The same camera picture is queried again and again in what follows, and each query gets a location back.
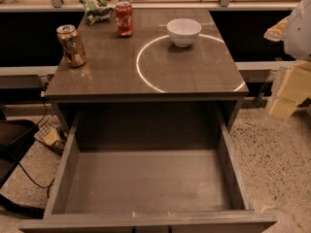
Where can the dark chair at left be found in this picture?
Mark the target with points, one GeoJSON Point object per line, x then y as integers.
{"type": "Point", "coordinates": [16, 138]}

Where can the wire basket with items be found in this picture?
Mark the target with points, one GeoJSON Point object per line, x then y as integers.
{"type": "Point", "coordinates": [51, 135]}

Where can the open grey drawer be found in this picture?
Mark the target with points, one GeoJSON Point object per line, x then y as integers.
{"type": "Point", "coordinates": [149, 168]}

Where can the white ceramic bowl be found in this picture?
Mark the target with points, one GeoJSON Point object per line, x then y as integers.
{"type": "Point", "coordinates": [183, 31]}

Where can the orange dented soda can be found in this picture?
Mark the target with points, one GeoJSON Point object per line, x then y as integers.
{"type": "Point", "coordinates": [73, 48]}

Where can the green chip bag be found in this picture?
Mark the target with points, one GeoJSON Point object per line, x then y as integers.
{"type": "Point", "coordinates": [96, 10]}

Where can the red cola can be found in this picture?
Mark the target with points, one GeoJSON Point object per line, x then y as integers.
{"type": "Point", "coordinates": [123, 12]}

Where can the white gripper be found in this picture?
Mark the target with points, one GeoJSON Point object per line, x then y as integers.
{"type": "Point", "coordinates": [299, 36]}

